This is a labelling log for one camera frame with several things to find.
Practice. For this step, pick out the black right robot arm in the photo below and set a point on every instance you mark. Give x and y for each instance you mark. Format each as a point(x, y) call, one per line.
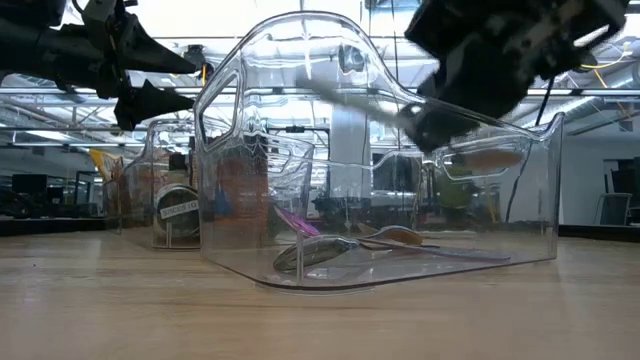
point(590, 25)

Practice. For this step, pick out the clear plastic storage bin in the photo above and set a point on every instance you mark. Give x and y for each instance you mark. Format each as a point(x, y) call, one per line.
point(135, 150)
point(380, 274)

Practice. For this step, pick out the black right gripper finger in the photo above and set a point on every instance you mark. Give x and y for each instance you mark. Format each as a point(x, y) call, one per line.
point(440, 125)

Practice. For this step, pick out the dark background desks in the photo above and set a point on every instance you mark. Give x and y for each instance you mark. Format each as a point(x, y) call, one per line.
point(30, 200)

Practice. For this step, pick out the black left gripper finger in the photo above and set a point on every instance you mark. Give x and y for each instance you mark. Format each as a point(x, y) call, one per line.
point(145, 52)
point(145, 105)

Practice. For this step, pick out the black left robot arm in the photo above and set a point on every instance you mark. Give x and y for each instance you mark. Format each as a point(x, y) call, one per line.
point(30, 45)

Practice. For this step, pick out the black ceiling device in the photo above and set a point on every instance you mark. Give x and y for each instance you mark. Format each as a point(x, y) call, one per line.
point(351, 59)
point(211, 75)

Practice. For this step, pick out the silver ventilation duct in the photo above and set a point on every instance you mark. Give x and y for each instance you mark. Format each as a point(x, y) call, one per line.
point(25, 102)
point(585, 107)

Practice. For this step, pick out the grey chair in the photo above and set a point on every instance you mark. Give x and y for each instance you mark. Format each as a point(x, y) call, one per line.
point(612, 207)

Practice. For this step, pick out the grey ceiling beam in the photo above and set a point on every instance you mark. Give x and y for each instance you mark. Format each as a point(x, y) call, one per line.
point(575, 92)

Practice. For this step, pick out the yellow-green white snack packet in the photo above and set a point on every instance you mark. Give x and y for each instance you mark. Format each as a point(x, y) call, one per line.
point(105, 165)

